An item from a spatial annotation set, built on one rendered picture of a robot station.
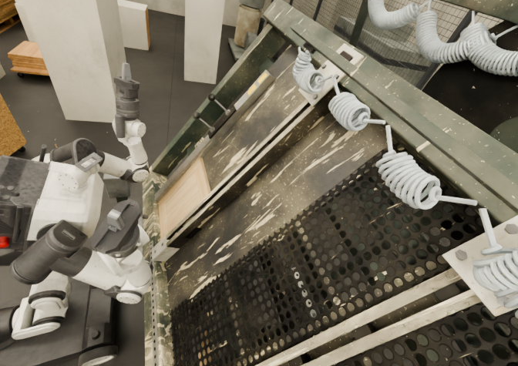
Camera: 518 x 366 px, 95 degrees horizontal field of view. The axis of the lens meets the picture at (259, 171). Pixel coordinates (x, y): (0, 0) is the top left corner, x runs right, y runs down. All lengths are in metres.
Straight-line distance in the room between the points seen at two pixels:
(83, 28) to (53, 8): 0.25
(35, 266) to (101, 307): 1.16
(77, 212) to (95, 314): 1.16
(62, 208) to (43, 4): 2.56
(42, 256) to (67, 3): 2.65
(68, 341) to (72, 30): 2.69
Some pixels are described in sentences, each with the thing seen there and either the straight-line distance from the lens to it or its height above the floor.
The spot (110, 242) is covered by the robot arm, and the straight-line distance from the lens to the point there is 0.61.
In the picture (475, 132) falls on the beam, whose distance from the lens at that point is 0.61.
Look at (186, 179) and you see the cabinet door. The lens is 1.32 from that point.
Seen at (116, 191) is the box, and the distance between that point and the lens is 1.72.
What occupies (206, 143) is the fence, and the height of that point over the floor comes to 1.32.
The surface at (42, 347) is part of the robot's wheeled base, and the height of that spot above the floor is 0.17.
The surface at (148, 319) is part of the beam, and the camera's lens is 1.31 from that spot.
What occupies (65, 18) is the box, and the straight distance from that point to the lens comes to 3.29.
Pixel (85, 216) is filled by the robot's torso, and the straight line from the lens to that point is 1.00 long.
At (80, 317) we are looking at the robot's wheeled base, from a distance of 2.10.
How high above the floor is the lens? 2.09
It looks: 42 degrees down
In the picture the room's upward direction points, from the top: 18 degrees clockwise
